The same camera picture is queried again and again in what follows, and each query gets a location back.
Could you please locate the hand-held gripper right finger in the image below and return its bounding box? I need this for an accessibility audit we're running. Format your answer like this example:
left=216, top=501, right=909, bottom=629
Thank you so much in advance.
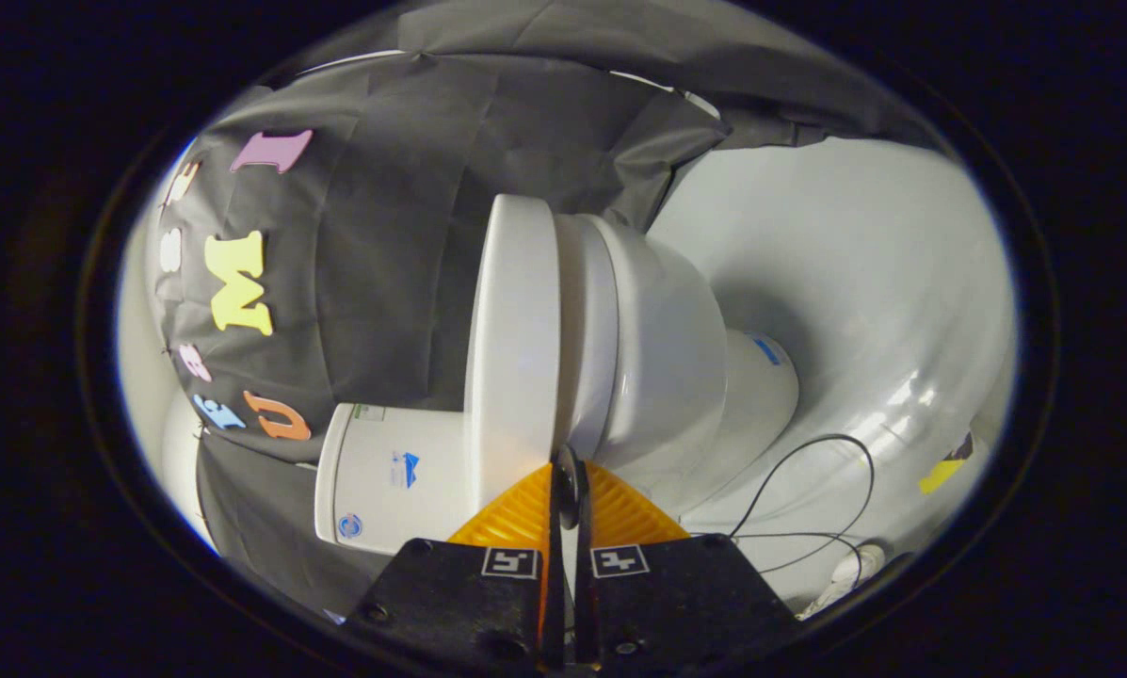
left=572, top=461, right=804, bottom=674

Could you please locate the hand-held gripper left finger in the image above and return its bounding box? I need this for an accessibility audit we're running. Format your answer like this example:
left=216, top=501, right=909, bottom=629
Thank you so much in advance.
left=342, top=461, right=564, bottom=674

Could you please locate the white ceramic toilet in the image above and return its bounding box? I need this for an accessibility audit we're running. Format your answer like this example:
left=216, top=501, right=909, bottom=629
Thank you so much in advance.
left=314, top=213, right=801, bottom=557

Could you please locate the yellow floor tape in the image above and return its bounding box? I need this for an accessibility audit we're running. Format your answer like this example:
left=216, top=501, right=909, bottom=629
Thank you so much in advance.
left=918, top=433, right=975, bottom=495

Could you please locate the black backdrop cloth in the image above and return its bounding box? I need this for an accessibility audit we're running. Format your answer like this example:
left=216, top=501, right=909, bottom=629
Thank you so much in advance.
left=144, top=0, right=950, bottom=613

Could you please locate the thin black cable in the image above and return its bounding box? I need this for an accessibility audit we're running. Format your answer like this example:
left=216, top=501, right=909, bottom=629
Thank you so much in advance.
left=728, top=433, right=877, bottom=575

